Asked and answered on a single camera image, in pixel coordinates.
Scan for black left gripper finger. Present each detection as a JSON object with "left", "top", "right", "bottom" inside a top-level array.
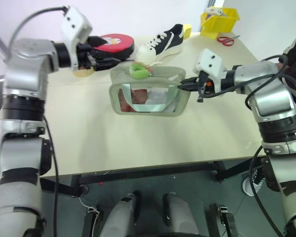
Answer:
[
  {"left": 87, "top": 35, "right": 107, "bottom": 48},
  {"left": 91, "top": 48, "right": 122, "bottom": 71}
]

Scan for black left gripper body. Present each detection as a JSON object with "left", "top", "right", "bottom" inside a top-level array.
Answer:
[{"left": 76, "top": 41, "right": 100, "bottom": 72}]

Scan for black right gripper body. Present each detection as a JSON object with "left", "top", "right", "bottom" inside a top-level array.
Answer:
[{"left": 196, "top": 71, "right": 215, "bottom": 97}]

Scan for green clear-window zip pouch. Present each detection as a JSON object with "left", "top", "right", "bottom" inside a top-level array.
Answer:
[{"left": 108, "top": 66, "right": 190, "bottom": 118}]

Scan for white packet inside pouch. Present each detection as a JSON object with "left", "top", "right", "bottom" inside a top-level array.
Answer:
[{"left": 145, "top": 89, "right": 176, "bottom": 114}]

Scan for red item inside pouch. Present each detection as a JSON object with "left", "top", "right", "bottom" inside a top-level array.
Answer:
[{"left": 118, "top": 89, "right": 149, "bottom": 112}]

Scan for beige tape roll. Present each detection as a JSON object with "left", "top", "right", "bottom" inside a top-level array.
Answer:
[{"left": 72, "top": 66, "right": 95, "bottom": 79}]

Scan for red black boxing pad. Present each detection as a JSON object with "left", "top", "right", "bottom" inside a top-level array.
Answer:
[{"left": 88, "top": 34, "right": 136, "bottom": 62}]

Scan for black and white sneaker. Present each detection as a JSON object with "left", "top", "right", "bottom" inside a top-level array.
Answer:
[{"left": 134, "top": 23, "right": 185, "bottom": 67}]

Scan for yellow foam block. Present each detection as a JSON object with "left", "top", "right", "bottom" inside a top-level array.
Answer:
[{"left": 182, "top": 23, "right": 193, "bottom": 40}]

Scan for yellow plastic bin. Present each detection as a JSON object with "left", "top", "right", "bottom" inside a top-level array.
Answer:
[{"left": 200, "top": 7, "right": 241, "bottom": 40}]

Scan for white item in bin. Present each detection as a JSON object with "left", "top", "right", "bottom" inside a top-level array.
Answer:
[{"left": 204, "top": 7, "right": 224, "bottom": 16}]

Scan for white shoe of person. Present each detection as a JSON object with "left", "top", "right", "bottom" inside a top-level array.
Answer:
[{"left": 242, "top": 167, "right": 265, "bottom": 197}]

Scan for silver right robot thigh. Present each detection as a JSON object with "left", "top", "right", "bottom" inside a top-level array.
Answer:
[{"left": 162, "top": 192, "right": 201, "bottom": 237}]

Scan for silver robot thigh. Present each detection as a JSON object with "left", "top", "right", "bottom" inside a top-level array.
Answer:
[
  {"left": 162, "top": 192, "right": 201, "bottom": 237},
  {"left": 99, "top": 192, "right": 140, "bottom": 237}
]

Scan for silver left robot thigh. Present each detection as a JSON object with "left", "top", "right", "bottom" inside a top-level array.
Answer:
[{"left": 99, "top": 192, "right": 140, "bottom": 237}]

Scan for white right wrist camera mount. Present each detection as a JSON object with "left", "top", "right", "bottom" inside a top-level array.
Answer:
[{"left": 192, "top": 48, "right": 227, "bottom": 86}]

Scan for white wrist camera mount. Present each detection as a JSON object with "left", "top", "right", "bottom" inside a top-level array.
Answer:
[
  {"left": 61, "top": 6, "right": 93, "bottom": 72},
  {"left": 192, "top": 48, "right": 227, "bottom": 86}
]

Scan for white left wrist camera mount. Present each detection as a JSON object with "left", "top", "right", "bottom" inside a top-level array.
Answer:
[{"left": 61, "top": 6, "right": 93, "bottom": 72}]

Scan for green plush keychain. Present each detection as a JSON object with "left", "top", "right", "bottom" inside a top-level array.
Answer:
[{"left": 129, "top": 62, "right": 154, "bottom": 80}]

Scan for red handled scissors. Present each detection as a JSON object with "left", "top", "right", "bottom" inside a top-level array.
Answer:
[{"left": 217, "top": 35, "right": 241, "bottom": 47}]

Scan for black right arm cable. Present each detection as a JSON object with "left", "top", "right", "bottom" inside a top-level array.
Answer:
[{"left": 196, "top": 54, "right": 296, "bottom": 237}]

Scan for black table frame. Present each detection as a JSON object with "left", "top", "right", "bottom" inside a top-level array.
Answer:
[{"left": 38, "top": 159, "right": 253, "bottom": 198}]

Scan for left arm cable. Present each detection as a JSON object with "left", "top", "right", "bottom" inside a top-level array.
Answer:
[{"left": 8, "top": 6, "right": 70, "bottom": 237}]

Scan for black floor stand rail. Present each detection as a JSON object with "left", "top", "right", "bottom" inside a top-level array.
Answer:
[
  {"left": 211, "top": 203, "right": 238, "bottom": 237},
  {"left": 81, "top": 206, "right": 102, "bottom": 237}
]

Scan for thin white floor cord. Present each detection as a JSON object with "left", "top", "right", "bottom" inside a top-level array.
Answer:
[{"left": 78, "top": 197, "right": 100, "bottom": 213}]

